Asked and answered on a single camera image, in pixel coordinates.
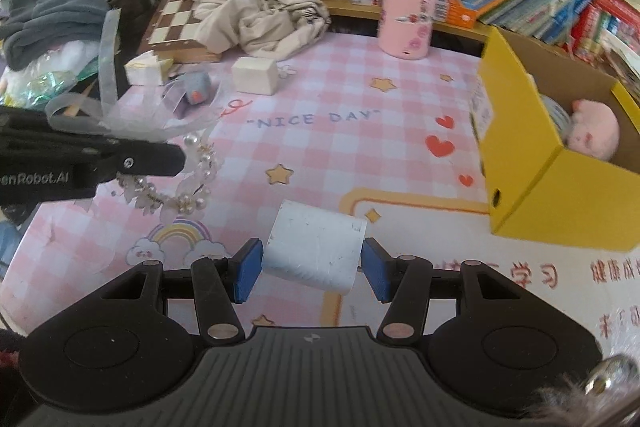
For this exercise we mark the pink checked tablecloth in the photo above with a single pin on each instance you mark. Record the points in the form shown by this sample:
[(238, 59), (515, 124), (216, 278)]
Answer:
[(325, 147)]

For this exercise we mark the grey folded cloth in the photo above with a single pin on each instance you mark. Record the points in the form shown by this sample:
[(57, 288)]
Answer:
[(45, 22)]

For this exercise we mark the pink sticker-covered canister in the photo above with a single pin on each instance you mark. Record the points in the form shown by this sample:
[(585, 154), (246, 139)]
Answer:
[(407, 7)]

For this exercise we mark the pearl flower garland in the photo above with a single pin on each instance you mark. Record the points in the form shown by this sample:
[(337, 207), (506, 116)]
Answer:
[(192, 202)]

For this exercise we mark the yellow cardboard box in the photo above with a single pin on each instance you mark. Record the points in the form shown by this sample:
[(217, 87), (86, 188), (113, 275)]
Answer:
[(575, 202)]

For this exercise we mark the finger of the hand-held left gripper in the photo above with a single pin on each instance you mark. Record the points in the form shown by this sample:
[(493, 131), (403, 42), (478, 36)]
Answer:
[(145, 161)]

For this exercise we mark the small orange box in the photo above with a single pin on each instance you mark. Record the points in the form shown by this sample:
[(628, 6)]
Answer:
[(460, 14)]

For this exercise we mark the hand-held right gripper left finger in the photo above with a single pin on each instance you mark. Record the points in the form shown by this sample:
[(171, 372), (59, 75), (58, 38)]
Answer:
[(248, 272)]

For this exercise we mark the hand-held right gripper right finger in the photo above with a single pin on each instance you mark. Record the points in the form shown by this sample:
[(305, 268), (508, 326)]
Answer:
[(377, 274)]

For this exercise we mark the small pink plush toy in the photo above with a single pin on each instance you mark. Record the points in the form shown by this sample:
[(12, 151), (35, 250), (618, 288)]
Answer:
[(592, 129)]

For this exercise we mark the wooden chess board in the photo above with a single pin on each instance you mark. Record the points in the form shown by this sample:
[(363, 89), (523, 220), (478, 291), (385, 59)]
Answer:
[(172, 27)]

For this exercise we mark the white tissue pack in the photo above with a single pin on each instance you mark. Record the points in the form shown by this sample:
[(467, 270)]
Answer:
[(145, 72)]

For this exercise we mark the iridescent plastic wrap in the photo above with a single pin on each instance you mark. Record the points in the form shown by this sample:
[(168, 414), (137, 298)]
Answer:
[(35, 82)]

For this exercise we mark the grey mouse toy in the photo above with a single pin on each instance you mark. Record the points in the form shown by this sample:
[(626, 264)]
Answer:
[(195, 87)]

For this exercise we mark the furry charm with metal bell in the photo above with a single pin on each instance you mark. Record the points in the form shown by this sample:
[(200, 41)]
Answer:
[(565, 402)]

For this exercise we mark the cream cube block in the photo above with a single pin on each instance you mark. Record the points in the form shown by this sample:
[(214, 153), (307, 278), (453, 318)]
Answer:
[(255, 77)]

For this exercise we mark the translucent ribbon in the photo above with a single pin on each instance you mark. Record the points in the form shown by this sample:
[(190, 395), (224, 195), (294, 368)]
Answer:
[(107, 72)]

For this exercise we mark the dark brown bag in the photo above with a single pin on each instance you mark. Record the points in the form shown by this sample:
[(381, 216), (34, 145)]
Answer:
[(127, 7)]

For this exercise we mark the white paper roll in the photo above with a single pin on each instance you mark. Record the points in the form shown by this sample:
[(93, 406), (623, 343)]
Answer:
[(312, 247)]

